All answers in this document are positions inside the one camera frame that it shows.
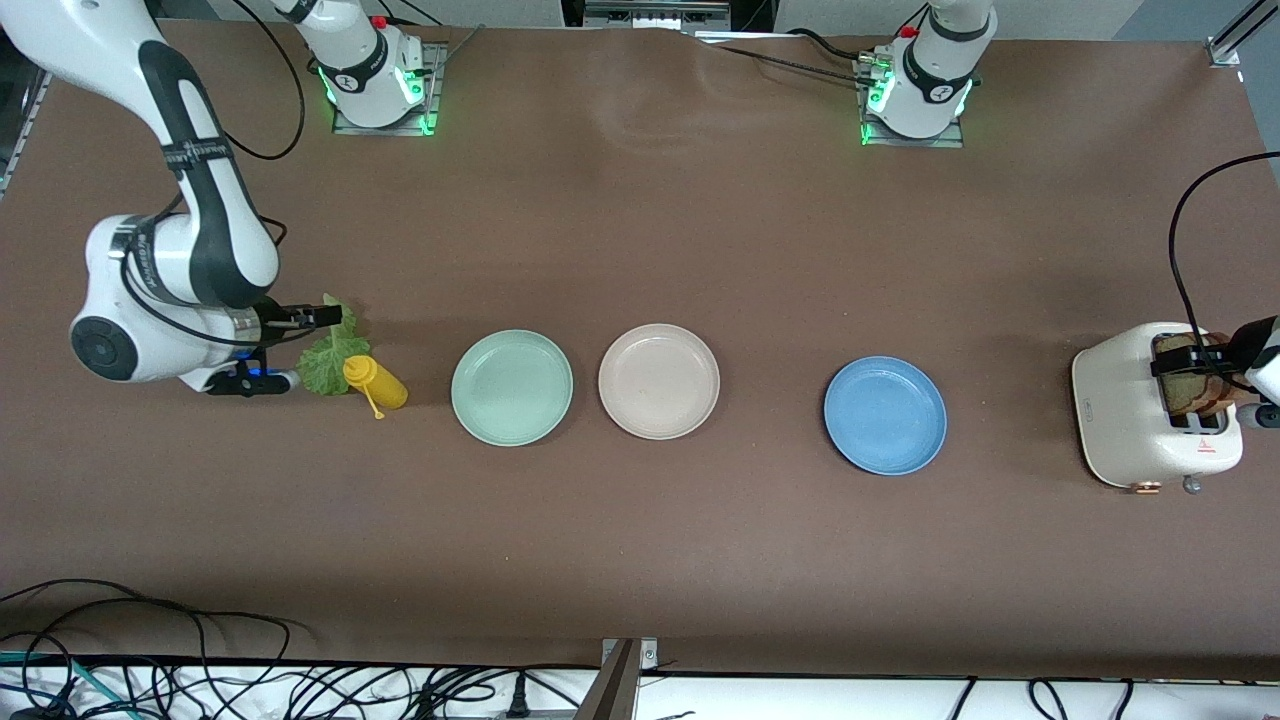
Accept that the long black cable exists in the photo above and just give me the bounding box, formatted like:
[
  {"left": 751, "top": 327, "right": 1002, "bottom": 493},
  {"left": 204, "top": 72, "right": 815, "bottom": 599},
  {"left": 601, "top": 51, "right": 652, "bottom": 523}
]
[{"left": 0, "top": 578, "right": 313, "bottom": 666}]

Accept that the aluminium profile bar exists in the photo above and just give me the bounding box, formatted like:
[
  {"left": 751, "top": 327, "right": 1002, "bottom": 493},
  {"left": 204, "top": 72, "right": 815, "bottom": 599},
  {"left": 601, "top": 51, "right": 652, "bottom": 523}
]
[{"left": 1205, "top": 0, "right": 1280, "bottom": 69}]

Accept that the teal cable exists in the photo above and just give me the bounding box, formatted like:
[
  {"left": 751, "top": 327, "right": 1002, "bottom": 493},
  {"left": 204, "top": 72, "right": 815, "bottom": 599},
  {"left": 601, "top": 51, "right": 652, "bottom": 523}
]
[{"left": 0, "top": 650, "right": 136, "bottom": 720}]

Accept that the cream white toaster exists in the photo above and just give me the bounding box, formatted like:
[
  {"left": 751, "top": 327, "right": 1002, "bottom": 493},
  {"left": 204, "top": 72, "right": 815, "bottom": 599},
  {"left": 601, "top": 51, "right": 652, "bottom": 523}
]
[{"left": 1072, "top": 322, "right": 1245, "bottom": 497}]

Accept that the brown bread slice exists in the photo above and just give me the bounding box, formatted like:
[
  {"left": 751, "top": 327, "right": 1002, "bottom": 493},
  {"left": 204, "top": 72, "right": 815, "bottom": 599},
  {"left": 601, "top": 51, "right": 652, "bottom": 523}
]
[
  {"left": 1205, "top": 333, "right": 1251, "bottom": 413},
  {"left": 1152, "top": 333, "right": 1217, "bottom": 417}
]

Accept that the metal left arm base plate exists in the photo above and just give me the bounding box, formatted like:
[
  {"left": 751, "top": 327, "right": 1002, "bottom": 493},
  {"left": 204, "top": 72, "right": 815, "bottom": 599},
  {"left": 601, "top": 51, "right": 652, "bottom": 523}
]
[{"left": 857, "top": 55, "right": 967, "bottom": 150}]

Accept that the yellow mustard squeeze bottle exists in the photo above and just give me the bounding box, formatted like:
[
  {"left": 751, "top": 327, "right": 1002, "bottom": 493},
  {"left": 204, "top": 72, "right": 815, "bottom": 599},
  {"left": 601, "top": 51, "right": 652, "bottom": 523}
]
[{"left": 343, "top": 354, "right": 409, "bottom": 421}]

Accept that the black braided cable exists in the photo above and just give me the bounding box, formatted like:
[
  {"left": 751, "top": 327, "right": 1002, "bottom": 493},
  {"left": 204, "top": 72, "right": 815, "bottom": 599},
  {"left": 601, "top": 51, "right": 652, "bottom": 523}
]
[
  {"left": 785, "top": 28, "right": 881, "bottom": 61},
  {"left": 700, "top": 38, "right": 866, "bottom": 83}
]

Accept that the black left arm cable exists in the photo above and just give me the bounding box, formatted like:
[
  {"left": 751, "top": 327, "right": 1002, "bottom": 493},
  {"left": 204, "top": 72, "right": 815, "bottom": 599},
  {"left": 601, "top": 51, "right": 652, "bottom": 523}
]
[{"left": 1168, "top": 150, "right": 1280, "bottom": 393}]

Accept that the aluminium table edge rail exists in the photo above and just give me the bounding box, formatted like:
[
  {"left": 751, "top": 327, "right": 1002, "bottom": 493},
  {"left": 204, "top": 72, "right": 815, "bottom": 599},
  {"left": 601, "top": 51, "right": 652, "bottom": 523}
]
[{"left": 0, "top": 70, "right": 51, "bottom": 201}]

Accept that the grey metal fixture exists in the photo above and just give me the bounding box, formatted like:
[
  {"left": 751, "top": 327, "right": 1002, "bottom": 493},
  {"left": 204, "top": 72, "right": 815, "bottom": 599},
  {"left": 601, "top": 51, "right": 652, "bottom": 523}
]
[{"left": 583, "top": 0, "right": 733, "bottom": 33}]

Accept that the blue plate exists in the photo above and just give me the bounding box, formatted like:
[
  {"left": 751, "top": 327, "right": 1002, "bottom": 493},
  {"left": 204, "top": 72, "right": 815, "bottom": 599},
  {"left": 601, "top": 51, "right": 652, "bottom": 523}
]
[{"left": 824, "top": 357, "right": 948, "bottom": 477}]

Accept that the green plate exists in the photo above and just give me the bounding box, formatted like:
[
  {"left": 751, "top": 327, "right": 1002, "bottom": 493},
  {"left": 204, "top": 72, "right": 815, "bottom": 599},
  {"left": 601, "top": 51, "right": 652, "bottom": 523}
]
[{"left": 451, "top": 330, "right": 575, "bottom": 448}]

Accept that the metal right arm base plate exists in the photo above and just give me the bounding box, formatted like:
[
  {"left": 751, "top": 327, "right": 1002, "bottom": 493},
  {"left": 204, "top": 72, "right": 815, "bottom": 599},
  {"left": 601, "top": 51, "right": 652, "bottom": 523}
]
[{"left": 333, "top": 42, "right": 447, "bottom": 138}]

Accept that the beige plate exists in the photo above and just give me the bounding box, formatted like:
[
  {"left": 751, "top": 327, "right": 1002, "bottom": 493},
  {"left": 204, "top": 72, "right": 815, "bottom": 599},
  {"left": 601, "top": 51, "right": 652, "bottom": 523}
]
[{"left": 598, "top": 323, "right": 721, "bottom": 441}]

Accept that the green lettuce leaf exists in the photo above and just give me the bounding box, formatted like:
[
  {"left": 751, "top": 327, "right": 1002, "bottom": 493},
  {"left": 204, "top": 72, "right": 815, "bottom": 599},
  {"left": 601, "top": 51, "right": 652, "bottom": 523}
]
[{"left": 296, "top": 293, "right": 373, "bottom": 397}]

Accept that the grey metal bracket post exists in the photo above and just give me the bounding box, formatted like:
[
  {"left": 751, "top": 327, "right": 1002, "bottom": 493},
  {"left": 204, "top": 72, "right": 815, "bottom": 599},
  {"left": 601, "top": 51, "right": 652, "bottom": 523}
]
[{"left": 575, "top": 638, "right": 661, "bottom": 720}]

